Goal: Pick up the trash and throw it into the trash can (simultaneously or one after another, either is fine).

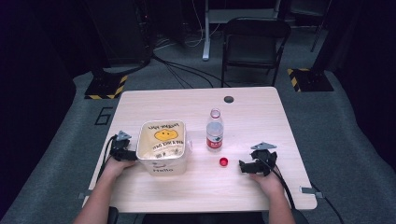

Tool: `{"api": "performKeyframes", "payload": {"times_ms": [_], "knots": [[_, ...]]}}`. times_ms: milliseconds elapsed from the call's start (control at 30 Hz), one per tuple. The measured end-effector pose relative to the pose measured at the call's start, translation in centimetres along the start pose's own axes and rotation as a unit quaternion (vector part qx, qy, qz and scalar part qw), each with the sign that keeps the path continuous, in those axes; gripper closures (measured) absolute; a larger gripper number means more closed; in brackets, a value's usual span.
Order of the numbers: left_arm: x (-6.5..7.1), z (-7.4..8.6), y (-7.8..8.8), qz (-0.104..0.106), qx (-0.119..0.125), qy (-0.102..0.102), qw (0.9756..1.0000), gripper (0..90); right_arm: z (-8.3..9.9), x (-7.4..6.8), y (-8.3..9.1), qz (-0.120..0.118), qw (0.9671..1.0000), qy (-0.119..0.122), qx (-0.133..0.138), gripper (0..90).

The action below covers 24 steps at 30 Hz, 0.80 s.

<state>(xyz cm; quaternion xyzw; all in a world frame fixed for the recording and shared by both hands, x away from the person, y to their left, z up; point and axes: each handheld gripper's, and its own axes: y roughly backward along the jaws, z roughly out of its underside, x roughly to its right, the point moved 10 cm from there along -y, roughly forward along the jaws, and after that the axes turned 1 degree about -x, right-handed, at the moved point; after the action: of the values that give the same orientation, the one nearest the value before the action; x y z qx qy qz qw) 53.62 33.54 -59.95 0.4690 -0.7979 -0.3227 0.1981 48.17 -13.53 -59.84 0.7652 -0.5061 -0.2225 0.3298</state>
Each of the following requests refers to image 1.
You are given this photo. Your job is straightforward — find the black folding chair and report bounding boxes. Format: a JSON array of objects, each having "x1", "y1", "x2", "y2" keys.
[{"x1": 220, "y1": 16, "x2": 292, "y2": 89}]

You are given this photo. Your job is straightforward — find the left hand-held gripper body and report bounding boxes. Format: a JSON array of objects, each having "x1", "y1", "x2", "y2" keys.
[{"x1": 109, "y1": 130, "x2": 133, "y2": 161}]

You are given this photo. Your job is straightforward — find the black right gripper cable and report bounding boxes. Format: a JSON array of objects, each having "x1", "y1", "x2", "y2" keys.
[{"x1": 257, "y1": 158, "x2": 297, "y2": 210}]

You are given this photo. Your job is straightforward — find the person's left hand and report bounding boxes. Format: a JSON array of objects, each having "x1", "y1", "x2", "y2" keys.
[{"x1": 103, "y1": 156, "x2": 136, "y2": 181}]

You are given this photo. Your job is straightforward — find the black seat armrest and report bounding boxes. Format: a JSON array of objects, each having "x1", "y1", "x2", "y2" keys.
[{"x1": 106, "y1": 206, "x2": 120, "y2": 224}]

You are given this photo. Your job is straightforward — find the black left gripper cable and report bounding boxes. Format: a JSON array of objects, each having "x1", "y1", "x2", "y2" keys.
[{"x1": 95, "y1": 134, "x2": 119, "y2": 184}]

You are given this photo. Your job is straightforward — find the black yellow striped stand base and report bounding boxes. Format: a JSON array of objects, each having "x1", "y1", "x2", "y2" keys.
[
  {"x1": 84, "y1": 72, "x2": 129, "y2": 101},
  {"x1": 286, "y1": 67, "x2": 335, "y2": 93}
]

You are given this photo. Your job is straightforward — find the person's right hand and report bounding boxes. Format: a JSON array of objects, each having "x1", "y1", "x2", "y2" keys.
[{"x1": 249, "y1": 171, "x2": 285, "y2": 196}]

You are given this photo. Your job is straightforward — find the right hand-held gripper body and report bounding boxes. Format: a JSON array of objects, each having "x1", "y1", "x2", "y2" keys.
[{"x1": 250, "y1": 141, "x2": 278, "y2": 177}]

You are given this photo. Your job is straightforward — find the white desk frame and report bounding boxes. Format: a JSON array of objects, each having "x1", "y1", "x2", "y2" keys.
[{"x1": 201, "y1": 0, "x2": 283, "y2": 62}]

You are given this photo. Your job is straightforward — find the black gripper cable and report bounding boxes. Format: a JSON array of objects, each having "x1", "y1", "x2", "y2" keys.
[
  {"x1": 257, "y1": 158, "x2": 297, "y2": 210},
  {"x1": 95, "y1": 134, "x2": 119, "y2": 184}
]

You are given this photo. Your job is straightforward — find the black clamp cable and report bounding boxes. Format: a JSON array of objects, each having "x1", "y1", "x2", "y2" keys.
[{"x1": 310, "y1": 181, "x2": 345, "y2": 224}]

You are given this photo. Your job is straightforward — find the white smiley-print trash bin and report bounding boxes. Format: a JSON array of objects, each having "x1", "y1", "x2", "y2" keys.
[{"x1": 135, "y1": 119, "x2": 193, "y2": 177}]

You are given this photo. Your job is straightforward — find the clear plastic bottle red label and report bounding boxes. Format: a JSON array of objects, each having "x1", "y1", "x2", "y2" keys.
[{"x1": 205, "y1": 107, "x2": 225, "y2": 153}]

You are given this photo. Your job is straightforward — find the black floor cables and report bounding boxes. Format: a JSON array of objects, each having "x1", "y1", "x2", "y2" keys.
[{"x1": 151, "y1": 52, "x2": 232, "y2": 90}]

